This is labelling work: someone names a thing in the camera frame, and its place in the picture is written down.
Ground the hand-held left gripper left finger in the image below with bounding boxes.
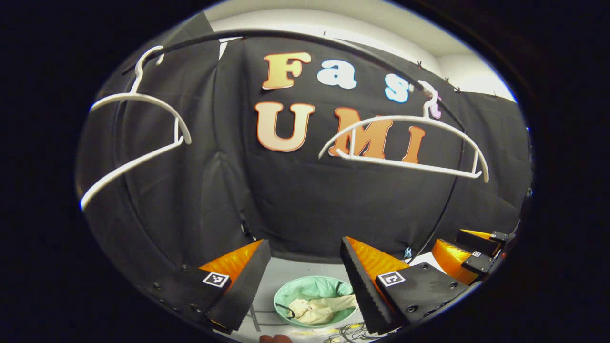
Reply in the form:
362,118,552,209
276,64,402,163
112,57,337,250
138,238,271,335

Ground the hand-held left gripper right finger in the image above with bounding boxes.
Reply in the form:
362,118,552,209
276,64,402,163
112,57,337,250
340,236,477,336

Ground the cream collared shirt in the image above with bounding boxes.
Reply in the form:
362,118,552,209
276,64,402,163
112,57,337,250
287,294,358,326

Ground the green laundry hamper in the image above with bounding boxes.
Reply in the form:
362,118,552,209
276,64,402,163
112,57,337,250
273,275,360,329

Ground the white plastic hanger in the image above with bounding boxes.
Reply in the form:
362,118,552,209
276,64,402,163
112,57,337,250
318,80,490,184
80,45,193,211

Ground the black backdrop cloth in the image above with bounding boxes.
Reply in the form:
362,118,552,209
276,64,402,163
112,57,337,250
76,12,532,296

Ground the black clothes rail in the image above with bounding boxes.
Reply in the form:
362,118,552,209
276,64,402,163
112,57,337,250
112,30,470,260

